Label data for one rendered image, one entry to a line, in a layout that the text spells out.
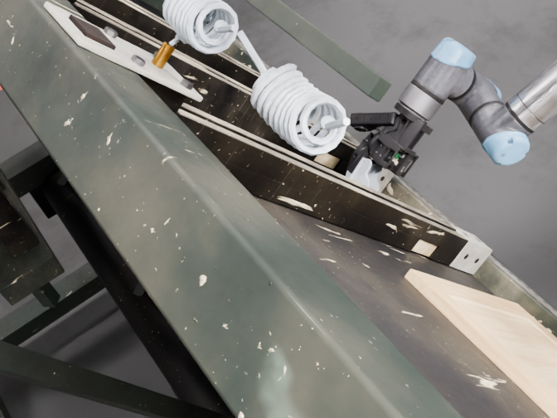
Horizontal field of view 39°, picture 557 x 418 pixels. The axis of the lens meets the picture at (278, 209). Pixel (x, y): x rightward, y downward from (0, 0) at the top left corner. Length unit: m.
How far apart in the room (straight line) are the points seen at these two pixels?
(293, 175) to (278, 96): 0.40
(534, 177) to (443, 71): 1.69
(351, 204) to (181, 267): 0.71
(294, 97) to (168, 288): 0.25
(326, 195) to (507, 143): 0.38
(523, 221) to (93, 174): 2.39
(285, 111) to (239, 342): 0.28
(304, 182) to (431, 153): 2.05
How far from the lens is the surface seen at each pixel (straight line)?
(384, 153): 1.50
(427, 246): 1.59
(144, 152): 0.71
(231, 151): 1.08
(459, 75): 1.52
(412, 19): 3.86
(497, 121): 1.49
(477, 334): 1.27
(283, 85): 0.80
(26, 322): 3.00
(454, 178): 3.14
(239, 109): 1.52
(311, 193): 1.24
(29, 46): 0.92
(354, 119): 1.59
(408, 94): 1.51
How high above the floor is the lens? 2.41
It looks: 50 degrees down
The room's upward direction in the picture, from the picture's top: 18 degrees counter-clockwise
